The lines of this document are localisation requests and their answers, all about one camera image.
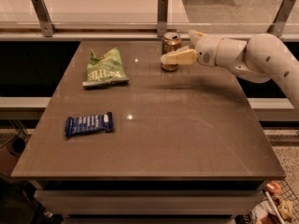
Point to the green chip bag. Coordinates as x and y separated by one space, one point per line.
105 70

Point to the wire basket with snacks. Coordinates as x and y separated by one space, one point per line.
278 206

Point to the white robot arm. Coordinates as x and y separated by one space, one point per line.
258 60

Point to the glass railing panel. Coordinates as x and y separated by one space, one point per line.
145 11

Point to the blue snack bar wrapper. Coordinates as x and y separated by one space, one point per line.
100 123

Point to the left metal railing bracket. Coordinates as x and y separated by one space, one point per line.
43 16

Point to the metal railing bracket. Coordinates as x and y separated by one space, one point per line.
162 15
43 16
277 26

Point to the orange soda can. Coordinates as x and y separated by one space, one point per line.
170 42

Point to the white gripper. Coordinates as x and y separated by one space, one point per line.
207 50

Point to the middle metal railing bracket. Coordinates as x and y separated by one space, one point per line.
162 15

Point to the black round object on floor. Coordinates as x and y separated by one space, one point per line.
16 146

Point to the right metal railing bracket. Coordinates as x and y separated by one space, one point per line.
277 26

